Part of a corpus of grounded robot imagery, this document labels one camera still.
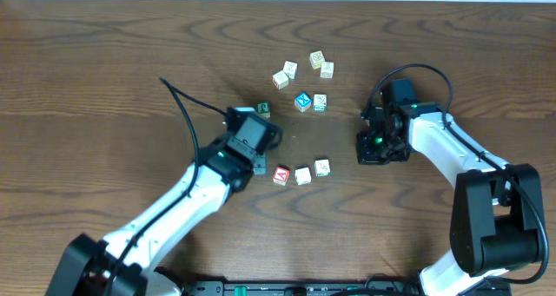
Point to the yellow picture block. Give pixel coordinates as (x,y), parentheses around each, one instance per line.
(316,59)

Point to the green picture block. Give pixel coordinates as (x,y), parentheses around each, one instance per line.
(322,167)

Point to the tan picture block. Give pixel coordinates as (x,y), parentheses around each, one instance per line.
(327,70)

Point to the plain white block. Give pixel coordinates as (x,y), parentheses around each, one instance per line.
(303,176)

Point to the green letter block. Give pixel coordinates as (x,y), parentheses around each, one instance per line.
(263,109)

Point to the white picture block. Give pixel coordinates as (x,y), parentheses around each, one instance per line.
(290,69)

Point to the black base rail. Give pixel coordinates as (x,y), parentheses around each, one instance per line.
(304,288)

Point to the red letter A block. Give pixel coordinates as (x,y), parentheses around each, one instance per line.
(281,175)

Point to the red edged white block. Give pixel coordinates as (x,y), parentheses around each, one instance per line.
(280,79)

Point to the blue letter X block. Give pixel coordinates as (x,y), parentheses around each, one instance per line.
(303,101)

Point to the teal picture block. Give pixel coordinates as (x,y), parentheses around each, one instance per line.
(320,102)

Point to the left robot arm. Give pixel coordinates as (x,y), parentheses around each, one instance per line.
(124,262)

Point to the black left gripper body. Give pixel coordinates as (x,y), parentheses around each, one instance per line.
(262,168)

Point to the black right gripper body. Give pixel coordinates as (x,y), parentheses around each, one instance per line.
(380,148)

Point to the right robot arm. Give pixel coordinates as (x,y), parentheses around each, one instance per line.
(497,222)

